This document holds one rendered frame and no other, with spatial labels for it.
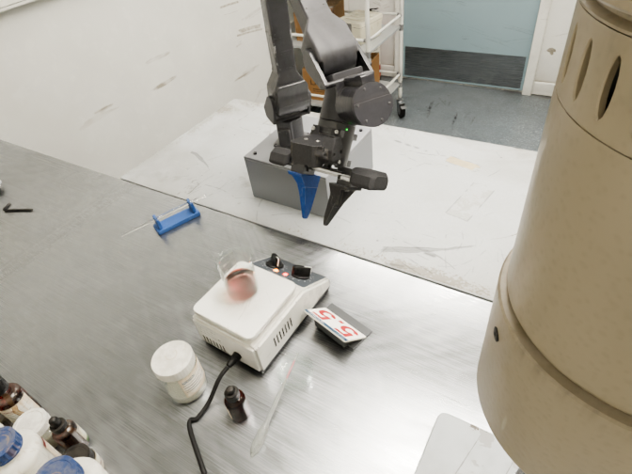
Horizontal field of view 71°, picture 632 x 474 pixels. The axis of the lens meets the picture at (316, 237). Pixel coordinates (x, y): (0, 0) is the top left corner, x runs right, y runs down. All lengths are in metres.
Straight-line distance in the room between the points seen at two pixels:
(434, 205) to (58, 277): 0.78
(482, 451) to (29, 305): 0.82
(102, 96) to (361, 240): 1.56
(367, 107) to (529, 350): 0.47
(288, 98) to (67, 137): 1.37
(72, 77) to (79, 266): 1.21
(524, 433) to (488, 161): 0.95
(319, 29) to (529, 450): 0.58
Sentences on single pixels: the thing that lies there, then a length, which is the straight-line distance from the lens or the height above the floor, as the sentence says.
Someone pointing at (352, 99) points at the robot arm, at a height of 1.24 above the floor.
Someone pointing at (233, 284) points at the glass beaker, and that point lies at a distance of 0.66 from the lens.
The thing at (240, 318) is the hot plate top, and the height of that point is 0.99.
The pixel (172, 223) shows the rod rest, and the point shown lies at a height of 0.91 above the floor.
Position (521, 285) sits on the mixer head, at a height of 1.38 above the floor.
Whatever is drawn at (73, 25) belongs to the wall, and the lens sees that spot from 2.13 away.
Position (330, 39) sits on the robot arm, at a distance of 0.67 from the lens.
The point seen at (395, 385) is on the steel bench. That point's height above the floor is 0.90.
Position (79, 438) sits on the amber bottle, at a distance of 0.74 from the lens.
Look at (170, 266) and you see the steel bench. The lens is 0.93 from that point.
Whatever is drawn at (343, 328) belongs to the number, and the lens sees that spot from 0.71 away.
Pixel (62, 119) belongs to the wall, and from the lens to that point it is 2.11.
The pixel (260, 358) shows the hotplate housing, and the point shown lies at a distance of 0.68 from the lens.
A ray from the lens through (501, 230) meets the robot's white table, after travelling 0.92.
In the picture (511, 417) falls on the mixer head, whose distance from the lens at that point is 0.20.
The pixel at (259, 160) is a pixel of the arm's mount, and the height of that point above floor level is 1.01.
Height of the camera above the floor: 1.50
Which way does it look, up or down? 42 degrees down
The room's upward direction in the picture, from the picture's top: 9 degrees counter-clockwise
